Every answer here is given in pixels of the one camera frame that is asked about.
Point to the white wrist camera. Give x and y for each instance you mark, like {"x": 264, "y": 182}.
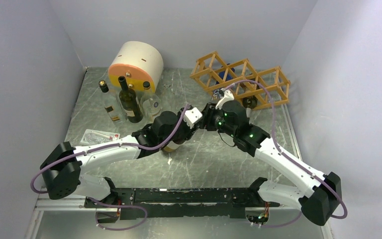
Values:
{"x": 225, "y": 96}
{"x": 192, "y": 117}

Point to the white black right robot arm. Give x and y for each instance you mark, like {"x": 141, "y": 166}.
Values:
{"x": 316, "y": 194}

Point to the aluminium frame rail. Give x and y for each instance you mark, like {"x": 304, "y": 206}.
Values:
{"x": 69, "y": 219}

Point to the dark green wine bottle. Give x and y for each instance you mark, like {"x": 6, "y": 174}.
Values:
{"x": 129, "y": 101}

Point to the clear bottle black cap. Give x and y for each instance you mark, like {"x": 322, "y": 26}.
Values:
{"x": 111, "y": 103}

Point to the dark bottle gold foil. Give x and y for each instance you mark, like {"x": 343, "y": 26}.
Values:
{"x": 172, "y": 145}

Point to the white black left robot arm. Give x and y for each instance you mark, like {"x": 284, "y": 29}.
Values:
{"x": 64, "y": 171}

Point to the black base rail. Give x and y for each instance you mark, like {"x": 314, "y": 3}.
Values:
{"x": 187, "y": 202}

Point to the white orange yellow bread box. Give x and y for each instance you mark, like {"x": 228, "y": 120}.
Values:
{"x": 137, "y": 62}

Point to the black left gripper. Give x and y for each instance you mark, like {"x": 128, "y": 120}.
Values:
{"x": 189, "y": 132}

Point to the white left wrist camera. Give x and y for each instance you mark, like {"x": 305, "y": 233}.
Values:
{"x": 192, "y": 117}

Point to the wooden wine rack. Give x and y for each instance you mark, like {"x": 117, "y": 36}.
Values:
{"x": 270, "y": 86}

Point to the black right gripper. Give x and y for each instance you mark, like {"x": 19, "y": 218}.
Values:
{"x": 208, "y": 113}

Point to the clear plastic packet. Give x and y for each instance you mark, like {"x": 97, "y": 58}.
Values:
{"x": 91, "y": 137}

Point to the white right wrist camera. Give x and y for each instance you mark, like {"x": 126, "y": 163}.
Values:
{"x": 225, "y": 96}

